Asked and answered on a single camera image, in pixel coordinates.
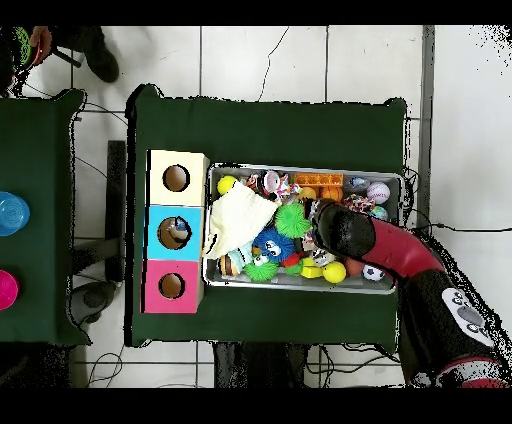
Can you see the large blue spiky ball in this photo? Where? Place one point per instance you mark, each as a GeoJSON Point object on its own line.
{"type": "Point", "coordinates": [274, 244]}

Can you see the yellow smooth ball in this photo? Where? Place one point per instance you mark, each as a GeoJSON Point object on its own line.
{"type": "Point", "coordinates": [226, 184]}

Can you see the pink round cup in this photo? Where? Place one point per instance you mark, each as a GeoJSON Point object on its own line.
{"type": "Point", "coordinates": [7, 290]}

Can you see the green covered side table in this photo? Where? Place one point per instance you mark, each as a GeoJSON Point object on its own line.
{"type": "Point", "coordinates": [36, 256]}

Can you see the person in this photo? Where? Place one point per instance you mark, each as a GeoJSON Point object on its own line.
{"type": "Point", "coordinates": [98, 60]}

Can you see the black stand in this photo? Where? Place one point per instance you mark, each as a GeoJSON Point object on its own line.
{"type": "Point", "coordinates": [116, 200]}

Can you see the wooden box with three holes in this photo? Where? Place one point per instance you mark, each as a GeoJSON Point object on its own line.
{"type": "Point", "coordinates": [176, 200]}

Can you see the white baseball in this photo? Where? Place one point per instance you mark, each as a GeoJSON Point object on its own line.
{"type": "Point", "coordinates": [378, 192]}

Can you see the cream knitted cloth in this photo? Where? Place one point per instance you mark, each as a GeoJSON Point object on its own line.
{"type": "Point", "coordinates": [238, 218]}

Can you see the dark green table cloth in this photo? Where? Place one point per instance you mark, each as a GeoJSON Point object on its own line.
{"type": "Point", "coordinates": [280, 132]}

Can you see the small green spiky ball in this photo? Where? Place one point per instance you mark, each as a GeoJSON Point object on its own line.
{"type": "Point", "coordinates": [292, 220]}

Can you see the silver mesh bin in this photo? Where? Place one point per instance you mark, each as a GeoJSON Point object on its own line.
{"type": "Point", "coordinates": [394, 184]}

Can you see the orange toy building brick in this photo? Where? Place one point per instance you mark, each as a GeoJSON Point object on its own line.
{"type": "Point", "coordinates": [318, 179]}

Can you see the person's hand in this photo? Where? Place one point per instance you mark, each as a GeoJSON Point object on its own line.
{"type": "Point", "coordinates": [40, 40]}

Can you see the green spiky toy with eyes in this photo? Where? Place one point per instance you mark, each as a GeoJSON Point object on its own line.
{"type": "Point", "coordinates": [260, 271]}

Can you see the small soccer ball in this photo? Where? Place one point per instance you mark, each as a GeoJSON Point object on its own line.
{"type": "Point", "coordinates": [373, 273]}

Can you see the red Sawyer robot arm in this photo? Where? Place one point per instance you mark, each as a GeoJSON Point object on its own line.
{"type": "Point", "coordinates": [400, 248]}

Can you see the blue roll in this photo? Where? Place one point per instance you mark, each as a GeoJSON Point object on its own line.
{"type": "Point", "coordinates": [12, 214]}

